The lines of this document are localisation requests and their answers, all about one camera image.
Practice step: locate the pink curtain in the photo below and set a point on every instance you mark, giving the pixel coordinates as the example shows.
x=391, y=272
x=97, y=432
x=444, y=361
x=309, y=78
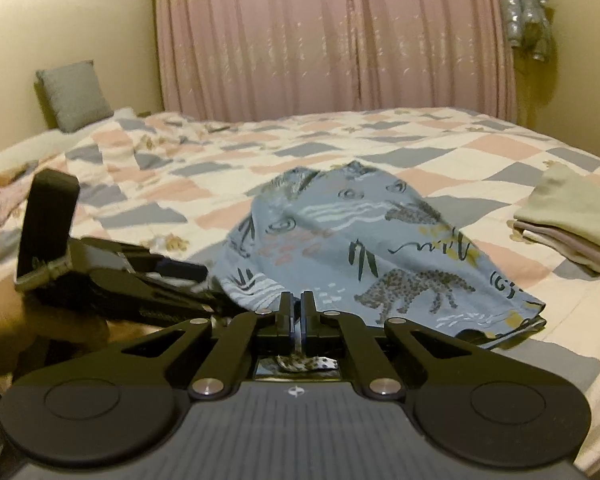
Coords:
x=249, y=60

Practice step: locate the white pillow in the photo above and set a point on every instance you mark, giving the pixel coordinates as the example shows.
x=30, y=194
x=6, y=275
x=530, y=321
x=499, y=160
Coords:
x=52, y=142

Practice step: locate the person left hand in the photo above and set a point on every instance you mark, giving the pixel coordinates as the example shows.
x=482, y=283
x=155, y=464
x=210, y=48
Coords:
x=22, y=321

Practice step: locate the black phone on gripper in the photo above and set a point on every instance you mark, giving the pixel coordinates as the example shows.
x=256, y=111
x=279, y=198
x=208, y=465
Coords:
x=43, y=245

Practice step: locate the grey square cushion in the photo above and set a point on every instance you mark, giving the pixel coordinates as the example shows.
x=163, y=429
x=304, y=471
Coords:
x=74, y=95

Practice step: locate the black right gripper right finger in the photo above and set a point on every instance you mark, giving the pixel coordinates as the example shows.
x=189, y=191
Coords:
x=472, y=403

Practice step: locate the silver puffer jacket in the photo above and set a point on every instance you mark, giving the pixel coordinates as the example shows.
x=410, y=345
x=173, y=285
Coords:
x=527, y=27

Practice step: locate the folded beige grey clothes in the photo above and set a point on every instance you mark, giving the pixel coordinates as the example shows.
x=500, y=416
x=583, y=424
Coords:
x=565, y=208

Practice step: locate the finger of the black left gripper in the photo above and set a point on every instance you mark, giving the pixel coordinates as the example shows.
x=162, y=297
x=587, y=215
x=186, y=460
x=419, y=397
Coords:
x=124, y=291
x=89, y=253

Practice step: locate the checkered pink blue quilt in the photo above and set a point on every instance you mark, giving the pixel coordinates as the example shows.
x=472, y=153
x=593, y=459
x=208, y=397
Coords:
x=177, y=187

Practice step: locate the pink patterned folded garment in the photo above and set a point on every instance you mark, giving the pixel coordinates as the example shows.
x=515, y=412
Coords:
x=12, y=195

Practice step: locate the blue leopard print garment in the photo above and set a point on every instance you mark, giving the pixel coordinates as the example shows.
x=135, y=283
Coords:
x=366, y=243

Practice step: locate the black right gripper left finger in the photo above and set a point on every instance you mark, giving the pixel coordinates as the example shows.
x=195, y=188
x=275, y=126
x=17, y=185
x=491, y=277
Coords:
x=109, y=405

